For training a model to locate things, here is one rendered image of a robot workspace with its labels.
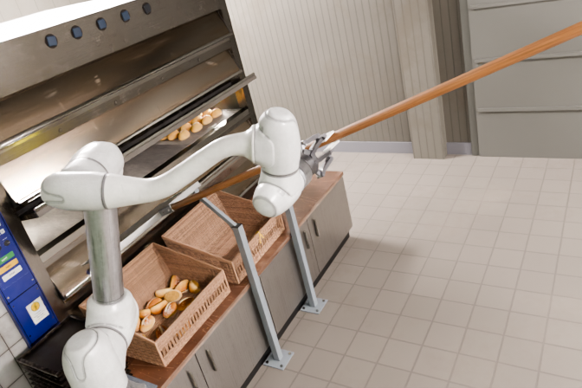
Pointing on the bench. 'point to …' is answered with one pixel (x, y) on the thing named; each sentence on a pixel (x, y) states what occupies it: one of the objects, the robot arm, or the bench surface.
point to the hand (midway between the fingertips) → (328, 141)
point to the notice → (37, 310)
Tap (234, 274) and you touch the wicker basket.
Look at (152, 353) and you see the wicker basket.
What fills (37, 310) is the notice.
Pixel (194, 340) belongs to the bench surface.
